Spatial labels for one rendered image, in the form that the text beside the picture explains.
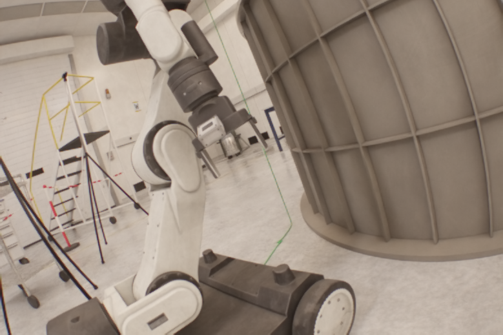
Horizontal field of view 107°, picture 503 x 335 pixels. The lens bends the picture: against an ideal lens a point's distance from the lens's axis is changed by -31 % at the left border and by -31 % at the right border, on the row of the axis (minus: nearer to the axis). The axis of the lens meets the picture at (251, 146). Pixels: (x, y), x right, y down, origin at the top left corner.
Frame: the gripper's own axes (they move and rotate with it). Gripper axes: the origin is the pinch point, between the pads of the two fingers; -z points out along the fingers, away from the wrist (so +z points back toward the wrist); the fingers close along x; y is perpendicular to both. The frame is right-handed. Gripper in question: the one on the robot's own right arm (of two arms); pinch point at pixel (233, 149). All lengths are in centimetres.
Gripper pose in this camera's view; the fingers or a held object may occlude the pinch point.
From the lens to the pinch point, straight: 51.0
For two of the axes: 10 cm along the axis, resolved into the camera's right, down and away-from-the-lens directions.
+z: -5.3, -8.5, -0.3
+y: 0.5, -0.7, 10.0
